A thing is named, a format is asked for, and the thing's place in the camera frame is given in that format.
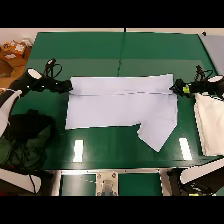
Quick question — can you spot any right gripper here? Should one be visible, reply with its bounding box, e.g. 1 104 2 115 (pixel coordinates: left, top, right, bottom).
169 78 194 98

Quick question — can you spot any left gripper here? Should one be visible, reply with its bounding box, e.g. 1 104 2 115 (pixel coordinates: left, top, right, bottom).
49 78 74 95

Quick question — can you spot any white shirt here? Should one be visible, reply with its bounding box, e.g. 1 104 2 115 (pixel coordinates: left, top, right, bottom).
64 73 179 153

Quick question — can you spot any white garment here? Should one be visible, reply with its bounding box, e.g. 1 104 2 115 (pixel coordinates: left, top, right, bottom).
193 92 224 158

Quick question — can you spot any cardboard box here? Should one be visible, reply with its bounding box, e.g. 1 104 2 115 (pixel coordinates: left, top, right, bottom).
0 38 33 78

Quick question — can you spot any dark green garment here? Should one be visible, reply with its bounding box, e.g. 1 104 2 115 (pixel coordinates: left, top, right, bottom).
0 124 54 174

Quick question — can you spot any black cable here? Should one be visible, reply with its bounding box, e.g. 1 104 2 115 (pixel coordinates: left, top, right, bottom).
194 64 215 84
42 58 64 82

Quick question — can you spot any silver frame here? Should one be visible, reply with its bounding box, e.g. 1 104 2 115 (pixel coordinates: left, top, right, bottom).
42 167 188 197

